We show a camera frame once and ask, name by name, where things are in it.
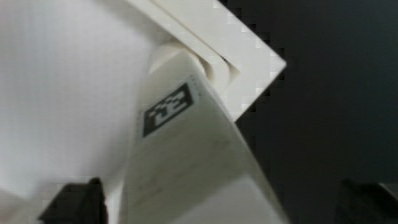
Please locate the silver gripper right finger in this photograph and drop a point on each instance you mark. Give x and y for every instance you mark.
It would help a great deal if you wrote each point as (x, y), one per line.
(367, 203)

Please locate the white U-shaped fence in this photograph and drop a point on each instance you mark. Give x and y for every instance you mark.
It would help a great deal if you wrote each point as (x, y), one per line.
(253, 61)

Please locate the white desk top tray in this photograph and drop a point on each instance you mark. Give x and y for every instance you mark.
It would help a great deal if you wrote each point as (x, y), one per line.
(77, 44)

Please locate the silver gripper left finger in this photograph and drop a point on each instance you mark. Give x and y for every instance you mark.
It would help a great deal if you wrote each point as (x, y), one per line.
(77, 206)

